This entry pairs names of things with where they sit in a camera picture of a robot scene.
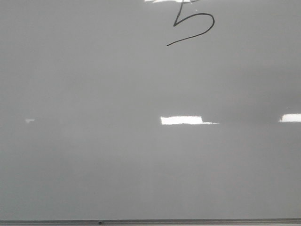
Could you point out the white whiteboard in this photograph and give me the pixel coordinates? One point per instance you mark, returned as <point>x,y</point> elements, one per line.
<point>129,109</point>

